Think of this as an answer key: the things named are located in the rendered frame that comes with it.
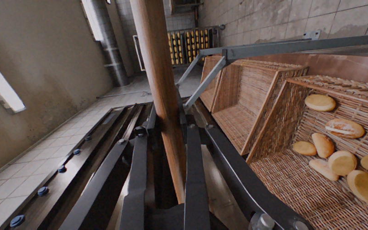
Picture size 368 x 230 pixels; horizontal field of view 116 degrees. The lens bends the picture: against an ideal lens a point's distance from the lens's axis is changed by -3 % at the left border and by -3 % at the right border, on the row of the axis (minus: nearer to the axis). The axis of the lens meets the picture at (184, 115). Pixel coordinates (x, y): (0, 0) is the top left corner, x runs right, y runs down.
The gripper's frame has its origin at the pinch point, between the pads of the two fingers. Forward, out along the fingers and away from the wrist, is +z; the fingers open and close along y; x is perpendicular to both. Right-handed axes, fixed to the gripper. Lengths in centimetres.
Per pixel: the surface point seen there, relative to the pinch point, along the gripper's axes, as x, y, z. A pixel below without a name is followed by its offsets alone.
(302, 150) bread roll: -37, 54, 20
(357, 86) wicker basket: -6, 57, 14
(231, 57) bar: 3.2, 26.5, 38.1
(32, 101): -19, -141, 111
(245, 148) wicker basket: -45, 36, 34
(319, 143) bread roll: -29, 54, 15
